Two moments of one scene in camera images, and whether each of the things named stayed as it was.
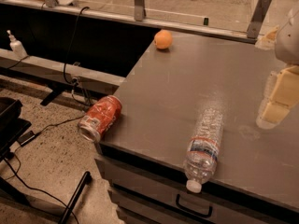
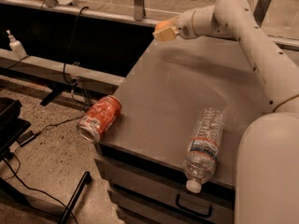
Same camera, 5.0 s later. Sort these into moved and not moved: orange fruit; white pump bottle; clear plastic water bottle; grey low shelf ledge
Moved: orange fruit
Not moved: white pump bottle; clear plastic water bottle; grey low shelf ledge
